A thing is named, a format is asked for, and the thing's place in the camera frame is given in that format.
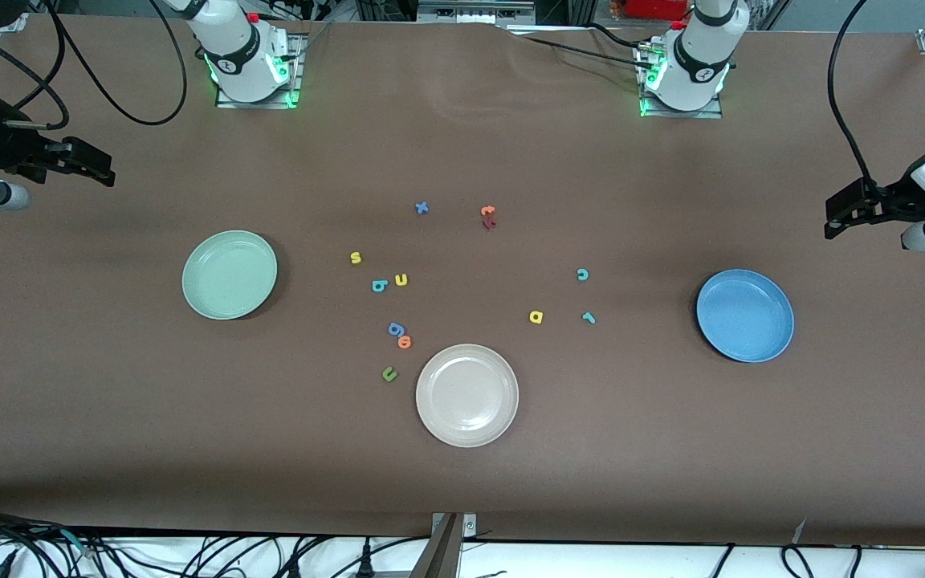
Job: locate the beige plate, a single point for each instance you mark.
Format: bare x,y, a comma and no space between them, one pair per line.
467,395

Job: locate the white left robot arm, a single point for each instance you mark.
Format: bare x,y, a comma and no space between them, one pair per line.
699,48

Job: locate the blue foam letter g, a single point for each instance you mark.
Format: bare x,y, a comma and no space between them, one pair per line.
394,327

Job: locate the green foam letter u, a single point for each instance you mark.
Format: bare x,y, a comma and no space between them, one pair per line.
389,377

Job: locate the white paper scrap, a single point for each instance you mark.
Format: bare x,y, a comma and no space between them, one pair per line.
800,530

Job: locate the aluminium table edge profile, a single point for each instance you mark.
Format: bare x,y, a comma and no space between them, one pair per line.
13,22

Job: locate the grey metal box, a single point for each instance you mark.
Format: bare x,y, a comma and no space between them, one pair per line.
474,10

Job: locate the small metal bracket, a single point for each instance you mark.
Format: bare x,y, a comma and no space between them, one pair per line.
469,526

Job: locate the blue plate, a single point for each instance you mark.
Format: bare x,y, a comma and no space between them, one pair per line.
745,315

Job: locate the aluminium profile post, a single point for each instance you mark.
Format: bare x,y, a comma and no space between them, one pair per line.
438,554

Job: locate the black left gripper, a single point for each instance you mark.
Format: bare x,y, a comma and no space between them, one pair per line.
893,200

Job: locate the teal foam letter b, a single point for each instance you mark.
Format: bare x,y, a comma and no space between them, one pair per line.
377,286

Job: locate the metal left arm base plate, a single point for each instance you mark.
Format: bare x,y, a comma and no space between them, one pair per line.
671,114

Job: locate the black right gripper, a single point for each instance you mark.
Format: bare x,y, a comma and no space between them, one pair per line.
11,150

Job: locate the red background object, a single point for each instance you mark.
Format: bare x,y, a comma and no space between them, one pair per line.
655,8

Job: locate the green plate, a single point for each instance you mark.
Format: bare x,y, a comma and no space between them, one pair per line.
230,274

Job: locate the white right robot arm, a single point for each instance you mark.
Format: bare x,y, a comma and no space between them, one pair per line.
238,48

